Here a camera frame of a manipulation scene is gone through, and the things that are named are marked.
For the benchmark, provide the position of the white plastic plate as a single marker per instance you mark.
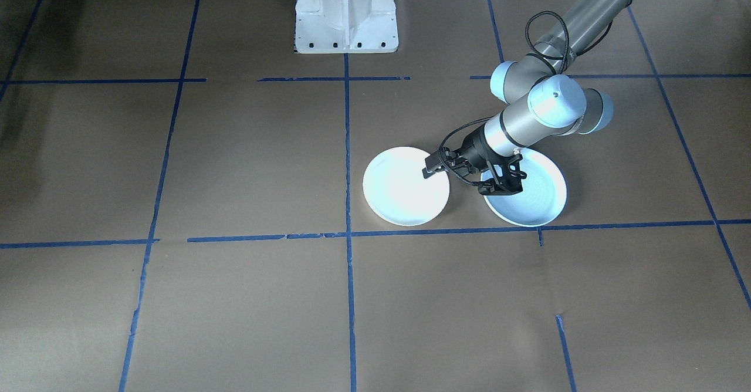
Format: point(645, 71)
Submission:
point(399, 195)

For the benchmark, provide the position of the light blue plastic plate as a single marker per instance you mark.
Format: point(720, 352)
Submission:
point(540, 195)
point(528, 225)

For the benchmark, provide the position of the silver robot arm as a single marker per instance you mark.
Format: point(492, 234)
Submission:
point(557, 104)

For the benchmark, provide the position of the white column stand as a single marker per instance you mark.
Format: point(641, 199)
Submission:
point(346, 10)

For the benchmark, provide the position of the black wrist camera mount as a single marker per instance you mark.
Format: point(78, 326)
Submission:
point(503, 179)

